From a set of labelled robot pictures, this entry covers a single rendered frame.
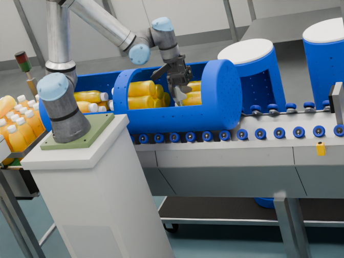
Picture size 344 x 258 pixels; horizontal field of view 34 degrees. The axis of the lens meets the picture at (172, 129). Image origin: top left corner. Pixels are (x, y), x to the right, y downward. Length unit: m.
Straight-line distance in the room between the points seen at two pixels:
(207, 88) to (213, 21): 3.86
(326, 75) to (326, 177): 0.70
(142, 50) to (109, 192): 0.55
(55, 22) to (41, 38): 4.88
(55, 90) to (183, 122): 0.53
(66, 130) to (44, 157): 0.13
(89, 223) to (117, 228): 0.12
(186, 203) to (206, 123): 1.22
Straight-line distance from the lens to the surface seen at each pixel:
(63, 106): 2.09
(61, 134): 2.13
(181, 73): 2.19
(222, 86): 2.19
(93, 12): 1.98
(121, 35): 2.00
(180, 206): 3.35
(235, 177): 2.33
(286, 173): 2.24
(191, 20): 6.06
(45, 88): 2.08
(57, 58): 2.18
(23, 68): 3.18
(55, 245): 3.75
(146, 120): 2.30
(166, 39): 2.14
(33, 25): 7.01
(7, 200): 2.80
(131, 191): 2.26
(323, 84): 2.81
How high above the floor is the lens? 2.05
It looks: 27 degrees down
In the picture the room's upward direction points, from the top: 18 degrees counter-clockwise
